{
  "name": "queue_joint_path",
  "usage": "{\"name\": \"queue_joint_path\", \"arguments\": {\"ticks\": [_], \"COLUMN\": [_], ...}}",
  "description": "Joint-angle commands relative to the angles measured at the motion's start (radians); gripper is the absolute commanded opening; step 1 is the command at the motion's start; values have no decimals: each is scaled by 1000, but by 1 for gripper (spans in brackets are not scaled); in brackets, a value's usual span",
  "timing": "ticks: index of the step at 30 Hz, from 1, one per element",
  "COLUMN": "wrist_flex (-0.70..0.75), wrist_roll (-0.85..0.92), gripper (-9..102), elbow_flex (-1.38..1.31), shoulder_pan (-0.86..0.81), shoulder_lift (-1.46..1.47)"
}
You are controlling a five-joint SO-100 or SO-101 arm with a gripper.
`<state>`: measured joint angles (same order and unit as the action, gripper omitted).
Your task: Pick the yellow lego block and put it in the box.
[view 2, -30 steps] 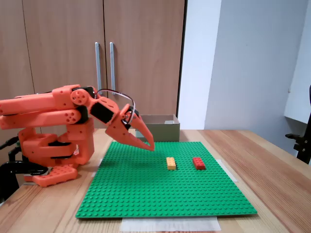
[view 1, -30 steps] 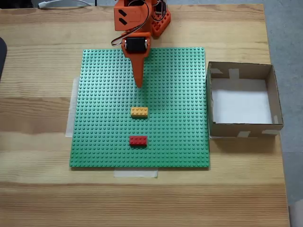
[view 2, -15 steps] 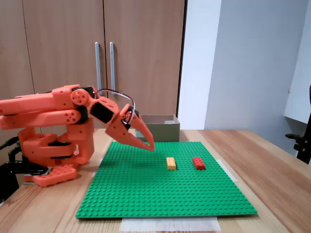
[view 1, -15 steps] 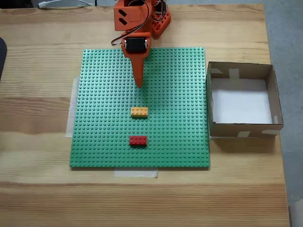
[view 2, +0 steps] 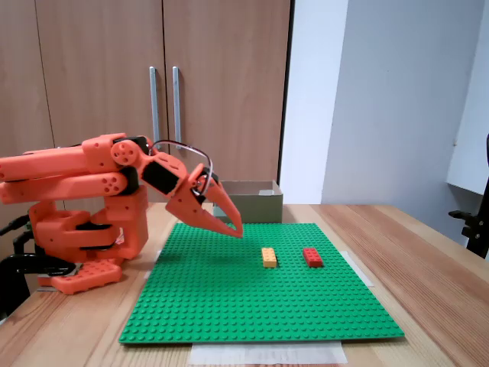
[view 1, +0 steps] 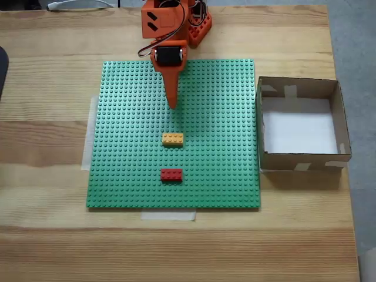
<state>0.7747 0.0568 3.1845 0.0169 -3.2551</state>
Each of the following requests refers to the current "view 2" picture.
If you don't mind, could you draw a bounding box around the black clamp stand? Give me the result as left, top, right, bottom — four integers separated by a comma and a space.
449, 133, 489, 261

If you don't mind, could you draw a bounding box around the open cardboard box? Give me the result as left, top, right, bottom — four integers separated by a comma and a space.
212, 179, 284, 224

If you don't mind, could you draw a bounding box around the short translucent tape strip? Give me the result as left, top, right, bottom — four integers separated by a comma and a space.
345, 250, 375, 287
143, 250, 164, 280

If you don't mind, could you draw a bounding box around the wooden cabinet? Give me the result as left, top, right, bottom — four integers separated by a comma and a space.
0, 0, 295, 203

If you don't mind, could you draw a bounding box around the green lego baseplate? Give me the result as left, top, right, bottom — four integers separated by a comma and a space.
118, 222, 405, 345

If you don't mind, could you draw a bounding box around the yellow lego block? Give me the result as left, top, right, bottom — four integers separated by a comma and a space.
261, 247, 279, 268

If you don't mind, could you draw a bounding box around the gripper servo cable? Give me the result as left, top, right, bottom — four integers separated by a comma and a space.
147, 139, 213, 198

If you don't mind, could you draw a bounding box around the black power cable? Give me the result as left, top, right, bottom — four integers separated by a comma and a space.
12, 229, 37, 256
0, 215, 31, 236

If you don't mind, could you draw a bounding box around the black table clamp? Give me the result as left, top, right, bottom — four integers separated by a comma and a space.
0, 252, 79, 321

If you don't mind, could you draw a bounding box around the long translucent tape strip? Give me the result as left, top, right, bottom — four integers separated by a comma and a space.
189, 341, 348, 366

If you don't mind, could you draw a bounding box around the red lego block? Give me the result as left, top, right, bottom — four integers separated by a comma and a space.
302, 247, 324, 268

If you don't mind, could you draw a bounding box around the metal cabinet door handle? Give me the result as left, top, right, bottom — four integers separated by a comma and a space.
172, 67, 183, 145
148, 67, 160, 143

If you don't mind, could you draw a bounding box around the white wall board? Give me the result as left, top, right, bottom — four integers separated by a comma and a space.
445, 0, 489, 196

